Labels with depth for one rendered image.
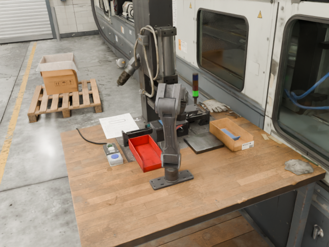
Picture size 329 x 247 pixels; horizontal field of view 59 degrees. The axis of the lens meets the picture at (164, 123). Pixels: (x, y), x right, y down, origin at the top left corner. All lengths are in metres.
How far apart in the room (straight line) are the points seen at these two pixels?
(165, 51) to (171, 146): 0.51
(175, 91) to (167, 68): 0.39
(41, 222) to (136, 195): 1.49
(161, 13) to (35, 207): 1.99
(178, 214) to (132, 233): 0.20
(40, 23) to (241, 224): 9.47
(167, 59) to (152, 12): 0.24
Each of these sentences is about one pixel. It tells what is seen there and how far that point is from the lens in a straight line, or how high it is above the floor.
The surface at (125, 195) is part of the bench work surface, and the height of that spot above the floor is 0.90.
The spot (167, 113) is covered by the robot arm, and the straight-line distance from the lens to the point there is 1.16.
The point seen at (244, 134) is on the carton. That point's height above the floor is 0.94.
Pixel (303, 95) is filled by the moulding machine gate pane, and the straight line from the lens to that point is 1.62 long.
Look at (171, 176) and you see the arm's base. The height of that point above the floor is 0.95.
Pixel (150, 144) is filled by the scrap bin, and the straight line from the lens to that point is 1.63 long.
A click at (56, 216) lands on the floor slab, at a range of 2.70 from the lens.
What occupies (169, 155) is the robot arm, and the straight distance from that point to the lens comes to 1.28.
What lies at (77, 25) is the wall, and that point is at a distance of 10.73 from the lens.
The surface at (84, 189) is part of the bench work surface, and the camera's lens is 1.40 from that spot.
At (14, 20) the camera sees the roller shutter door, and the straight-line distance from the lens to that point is 10.71.
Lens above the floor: 1.75
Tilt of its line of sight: 27 degrees down
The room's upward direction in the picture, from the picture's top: 3 degrees counter-clockwise
